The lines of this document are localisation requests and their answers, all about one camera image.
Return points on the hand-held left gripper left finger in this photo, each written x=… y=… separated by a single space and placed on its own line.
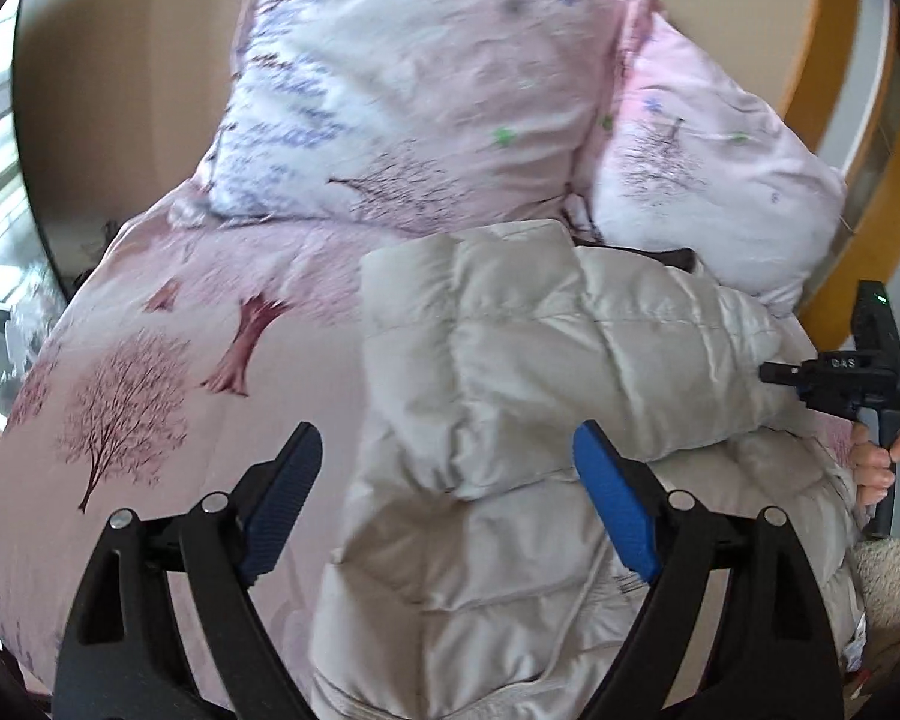
x=285 y=495

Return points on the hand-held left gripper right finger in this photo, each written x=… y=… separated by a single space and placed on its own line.
x=615 y=499

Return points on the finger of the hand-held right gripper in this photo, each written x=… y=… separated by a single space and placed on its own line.
x=778 y=373

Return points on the white puffer jacket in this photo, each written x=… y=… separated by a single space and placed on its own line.
x=532 y=360

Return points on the person's right hand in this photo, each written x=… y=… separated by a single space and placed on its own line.
x=874 y=472

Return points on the pink tree print quilt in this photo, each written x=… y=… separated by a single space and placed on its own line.
x=157 y=360

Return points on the small white tree print pillow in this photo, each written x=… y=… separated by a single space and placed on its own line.
x=709 y=187

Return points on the black framed window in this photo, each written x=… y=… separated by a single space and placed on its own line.
x=0 y=225

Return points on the large pink tree print pillow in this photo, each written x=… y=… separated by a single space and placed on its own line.
x=420 y=90

